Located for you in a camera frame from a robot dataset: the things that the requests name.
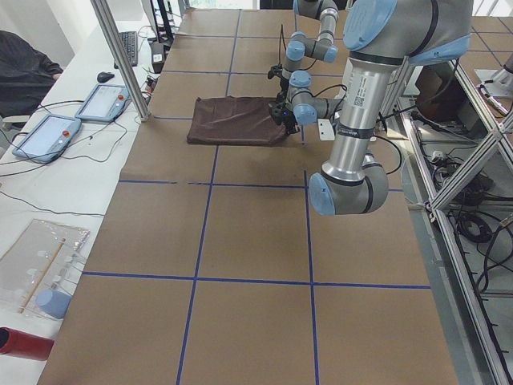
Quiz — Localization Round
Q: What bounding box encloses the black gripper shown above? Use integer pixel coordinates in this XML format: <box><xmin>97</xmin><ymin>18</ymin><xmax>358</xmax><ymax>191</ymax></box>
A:
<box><xmin>276</xmin><ymin>75</ymin><xmax>289</xmax><ymax>107</ymax></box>
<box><xmin>282</xmin><ymin>110</ymin><xmax>300</xmax><ymax>134</ymax></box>

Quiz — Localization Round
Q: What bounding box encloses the dark brown t-shirt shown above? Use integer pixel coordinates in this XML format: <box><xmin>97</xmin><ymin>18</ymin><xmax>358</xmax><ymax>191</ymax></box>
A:
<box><xmin>187</xmin><ymin>96</ymin><xmax>286</xmax><ymax>146</ymax></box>

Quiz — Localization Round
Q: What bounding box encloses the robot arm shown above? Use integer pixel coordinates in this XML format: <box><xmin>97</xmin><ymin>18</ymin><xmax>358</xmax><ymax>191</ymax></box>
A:
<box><xmin>283</xmin><ymin>1</ymin><xmax>473</xmax><ymax>215</ymax></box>
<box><xmin>276</xmin><ymin>0</ymin><xmax>339</xmax><ymax>107</ymax></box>

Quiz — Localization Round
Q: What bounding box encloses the black label box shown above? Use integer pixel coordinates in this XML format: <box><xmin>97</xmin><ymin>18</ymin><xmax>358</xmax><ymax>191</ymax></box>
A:
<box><xmin>150</xmin><ymin>42</ymin><xmax>166</xmax><ymax>74</ymax></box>

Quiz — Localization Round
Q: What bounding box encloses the black keyboard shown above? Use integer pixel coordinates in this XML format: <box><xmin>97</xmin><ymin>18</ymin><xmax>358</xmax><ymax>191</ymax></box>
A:
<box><xmin>119</xmin><ymin>31</ymin><xmax>139</xmax><ymax>67</ymax></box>

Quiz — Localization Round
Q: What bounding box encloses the brown paper table cover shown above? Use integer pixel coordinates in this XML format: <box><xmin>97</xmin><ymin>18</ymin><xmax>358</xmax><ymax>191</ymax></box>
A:
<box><xmin>39</xmin><ymin>10</ymin><xmax>491</xmax><ymax>384</ymax></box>

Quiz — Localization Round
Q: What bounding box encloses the far teach pendant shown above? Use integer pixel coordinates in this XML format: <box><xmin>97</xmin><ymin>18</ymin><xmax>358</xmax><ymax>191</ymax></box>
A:
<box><xmin>75</xmin><ymin>83</ymin><xmax>129</xmax><ymax>123</ymax></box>

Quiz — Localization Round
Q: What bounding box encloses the teach pendant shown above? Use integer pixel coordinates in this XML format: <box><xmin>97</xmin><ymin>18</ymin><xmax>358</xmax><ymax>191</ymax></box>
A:
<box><xmin>12</xmin><ymin>114</ymin><xmax>82</xmax><ymax>164</ymax></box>
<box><xmin>75</xmin><ymin>83</ymin><xmax>129</xmax><ymax>123</ymax></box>

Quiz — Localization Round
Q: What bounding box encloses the black computer mouse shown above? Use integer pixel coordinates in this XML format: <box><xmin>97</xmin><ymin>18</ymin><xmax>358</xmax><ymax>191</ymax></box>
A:
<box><xmin>96</xmin><ymin>71</ymin><xmax>115</xmax><ymax>83</ymax></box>

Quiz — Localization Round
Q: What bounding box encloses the near teach pendant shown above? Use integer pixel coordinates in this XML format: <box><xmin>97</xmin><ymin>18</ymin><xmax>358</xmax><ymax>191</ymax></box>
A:
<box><xmin>12</xmin><ymin>114</ymin><xmax>82</xmax><ymax>164</ymax></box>

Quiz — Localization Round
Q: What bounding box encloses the seated person in black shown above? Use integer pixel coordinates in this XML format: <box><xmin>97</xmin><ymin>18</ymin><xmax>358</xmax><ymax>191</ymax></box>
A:
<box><xmin>1</xmin><ymin>30</ymin><xmax>63</xmax><ymax>117</ymax></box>

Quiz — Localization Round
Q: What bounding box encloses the wooden stick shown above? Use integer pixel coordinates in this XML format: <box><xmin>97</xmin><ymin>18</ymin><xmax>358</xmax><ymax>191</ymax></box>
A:
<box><xmin>18</xmin><ymin>238</ymin><xmax>66</xmax><ymax>314</ymax></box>

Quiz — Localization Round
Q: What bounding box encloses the clear plastic bag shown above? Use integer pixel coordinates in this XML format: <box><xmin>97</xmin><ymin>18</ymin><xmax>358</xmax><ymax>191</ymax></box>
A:
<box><xmin>1</xmin><ymin>220</ymin><xmax>90</xmax><ymax>319</ymax></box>

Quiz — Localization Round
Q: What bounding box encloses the light blue cap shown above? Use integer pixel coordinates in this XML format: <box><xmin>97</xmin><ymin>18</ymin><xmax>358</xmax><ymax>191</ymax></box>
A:
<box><xmin>36</xmin><ymin>290</ymin><xmax>71</xmax><ymax>319</ymax></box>

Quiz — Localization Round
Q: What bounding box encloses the red cylinder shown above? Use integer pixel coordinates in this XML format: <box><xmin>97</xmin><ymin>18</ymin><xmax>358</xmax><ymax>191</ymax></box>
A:
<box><xmin>1</xmin><ymin>327</ymin><xmax>54</xmax><ymax>361</ymax></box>

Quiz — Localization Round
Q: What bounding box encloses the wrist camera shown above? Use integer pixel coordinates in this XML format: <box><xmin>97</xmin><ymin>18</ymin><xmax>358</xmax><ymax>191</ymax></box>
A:
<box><xmin>269</xmin><ymin>102</ymin><xmax>284</xmax><ymax>125</ymax></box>
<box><xmin>267</xmin><ymin>65</ymin><xmax>282</xmax><ymax>79</ymax></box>

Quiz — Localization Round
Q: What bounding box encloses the white camera mast base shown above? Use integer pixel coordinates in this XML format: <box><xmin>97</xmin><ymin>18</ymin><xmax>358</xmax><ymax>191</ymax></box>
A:
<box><xmin>317</xmin><ymin>75</ymin><xmax>382</xmax><ymax>139</ymax></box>

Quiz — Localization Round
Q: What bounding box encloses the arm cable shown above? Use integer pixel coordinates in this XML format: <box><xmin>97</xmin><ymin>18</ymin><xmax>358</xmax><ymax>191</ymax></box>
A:
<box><xmin>311</xmin><ymin>83</ymin><xmax>402</xmax><ymax>176</ymax></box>
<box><xmin>278</xmin><ymin>23</ymin><xmax>288</xmax><ymax>69</ymax></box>

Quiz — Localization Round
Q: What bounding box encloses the aluminium frame post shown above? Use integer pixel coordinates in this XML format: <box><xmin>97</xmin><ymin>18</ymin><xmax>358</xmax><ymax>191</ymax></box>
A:
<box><xmin>91</xmin><ymin>0</ymin><xmax>150</xmax><ymax>122</ymax></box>

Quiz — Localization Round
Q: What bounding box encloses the aluminium side frame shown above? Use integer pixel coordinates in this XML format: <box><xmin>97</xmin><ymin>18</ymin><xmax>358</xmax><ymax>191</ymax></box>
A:
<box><xmin>382</xmin><ymin>49</ymin><xmax>512</xmax><ymax>384</ymax></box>

